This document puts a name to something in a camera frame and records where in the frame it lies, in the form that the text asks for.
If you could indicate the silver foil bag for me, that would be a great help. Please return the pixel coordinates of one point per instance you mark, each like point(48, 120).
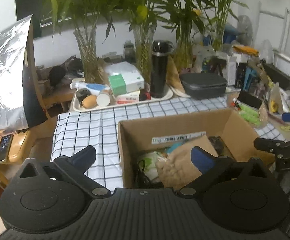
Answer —
point(13, 42)

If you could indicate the black thermos bottle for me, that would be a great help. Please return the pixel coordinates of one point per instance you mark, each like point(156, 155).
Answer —
point(161, 49)

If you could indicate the white cap orange bottle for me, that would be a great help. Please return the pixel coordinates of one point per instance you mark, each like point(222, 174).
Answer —
point(104, 98)

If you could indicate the checkered white tablecloth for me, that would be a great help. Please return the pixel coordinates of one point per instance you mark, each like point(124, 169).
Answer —
point(75, 131)

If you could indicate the green wet wipes pack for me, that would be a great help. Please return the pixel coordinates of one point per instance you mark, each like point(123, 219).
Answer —
point(147, 166)

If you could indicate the white pink barcode box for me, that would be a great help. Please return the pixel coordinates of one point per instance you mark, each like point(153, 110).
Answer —
point(133, 96)

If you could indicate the left glass vase bamboo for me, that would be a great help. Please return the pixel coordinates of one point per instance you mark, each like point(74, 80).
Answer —
point(84, 15)

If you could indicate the red flat packet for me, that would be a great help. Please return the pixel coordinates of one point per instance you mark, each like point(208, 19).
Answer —
point(122, 102)

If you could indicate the middle glass vase bamboo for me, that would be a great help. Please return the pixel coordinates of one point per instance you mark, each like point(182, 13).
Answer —
point(142, 17)

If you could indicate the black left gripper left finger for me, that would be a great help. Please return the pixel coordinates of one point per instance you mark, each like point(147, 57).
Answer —
point(74, 168)

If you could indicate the smartphone on stool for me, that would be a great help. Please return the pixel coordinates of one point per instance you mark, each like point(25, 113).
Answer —
point(5, 144)

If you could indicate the cream plastic tray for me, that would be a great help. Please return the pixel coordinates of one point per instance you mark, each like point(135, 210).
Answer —
point(168, 94)

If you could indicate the brown paper drawstring bag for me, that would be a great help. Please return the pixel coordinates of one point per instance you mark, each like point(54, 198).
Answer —
point(178, 169)

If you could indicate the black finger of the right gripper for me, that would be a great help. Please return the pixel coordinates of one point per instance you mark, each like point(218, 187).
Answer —
point(267, 145)

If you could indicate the teal mesh bath sponge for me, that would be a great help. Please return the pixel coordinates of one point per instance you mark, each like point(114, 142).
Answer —
point(173, 147)

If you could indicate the green white tissue box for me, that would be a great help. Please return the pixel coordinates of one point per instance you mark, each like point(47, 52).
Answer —
point(124, 78)

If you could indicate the cardboard box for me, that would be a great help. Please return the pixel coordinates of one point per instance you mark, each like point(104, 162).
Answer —
point(145, 135)

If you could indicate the dark grey zipper case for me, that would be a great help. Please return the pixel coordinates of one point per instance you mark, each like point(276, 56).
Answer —
point(202, 86)

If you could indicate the white spray bottle blue label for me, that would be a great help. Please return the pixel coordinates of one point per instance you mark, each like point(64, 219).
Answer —
point(93, 87)

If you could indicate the black round container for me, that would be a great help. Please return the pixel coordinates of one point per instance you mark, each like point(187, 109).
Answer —
point(81, 94)

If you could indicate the glass vase bamboo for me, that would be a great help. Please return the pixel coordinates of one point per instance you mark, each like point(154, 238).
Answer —
point(84, 15)
point(207, 17)
point(142, 17)

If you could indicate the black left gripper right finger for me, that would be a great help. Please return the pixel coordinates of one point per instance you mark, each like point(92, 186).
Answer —
point(214, 171)

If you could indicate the right glass vase bamboo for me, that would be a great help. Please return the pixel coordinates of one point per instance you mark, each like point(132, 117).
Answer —
point(207, 17)

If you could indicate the tan egg-shaped pouch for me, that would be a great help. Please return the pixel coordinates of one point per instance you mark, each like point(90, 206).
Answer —
point(89, 102)

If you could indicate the black white rolled sock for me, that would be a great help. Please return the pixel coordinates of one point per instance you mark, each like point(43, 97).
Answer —
point(217, 143)

